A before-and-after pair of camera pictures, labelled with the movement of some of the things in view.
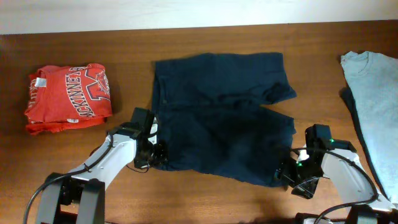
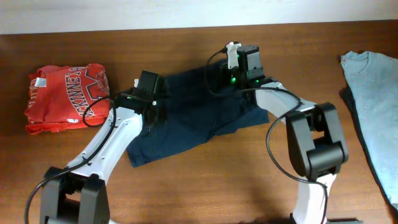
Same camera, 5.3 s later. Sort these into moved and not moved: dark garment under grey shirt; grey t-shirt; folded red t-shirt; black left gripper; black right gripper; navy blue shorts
Moved: navy blue shorts; black right gripper; black left gripper
Not moved: grey t-shirt; folded red t-shirt; dark garment under grey shirt
